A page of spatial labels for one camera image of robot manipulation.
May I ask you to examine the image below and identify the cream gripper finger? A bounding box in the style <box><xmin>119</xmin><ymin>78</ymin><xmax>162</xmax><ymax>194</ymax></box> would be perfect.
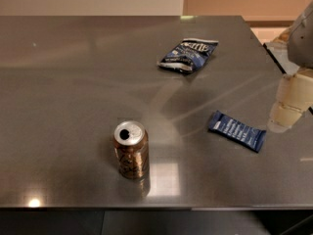
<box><xmin>267</xmin><ymin>68</ymin><xmax>313</xmax><ymax>133</ymax></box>

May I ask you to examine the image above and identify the orange soda can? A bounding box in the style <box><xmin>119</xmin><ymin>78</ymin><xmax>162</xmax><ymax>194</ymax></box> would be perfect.
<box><xmin>113</xmin><ymin>120</ymin><xmax>150</xmax><ymax>180</ymax></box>

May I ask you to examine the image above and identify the blue snack bar wrapper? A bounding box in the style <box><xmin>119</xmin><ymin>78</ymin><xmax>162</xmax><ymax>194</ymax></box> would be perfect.
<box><xmin>208</xmin><ymin>111</ymin><xmax>266</xmax><ymax>153</ymax></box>

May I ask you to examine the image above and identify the blue chip bag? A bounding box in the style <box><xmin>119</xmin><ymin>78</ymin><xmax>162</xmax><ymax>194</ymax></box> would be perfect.
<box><xmin>157</xmin><ymin>38</ymin><xmax>219</xmax><ymax>74</ymax></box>

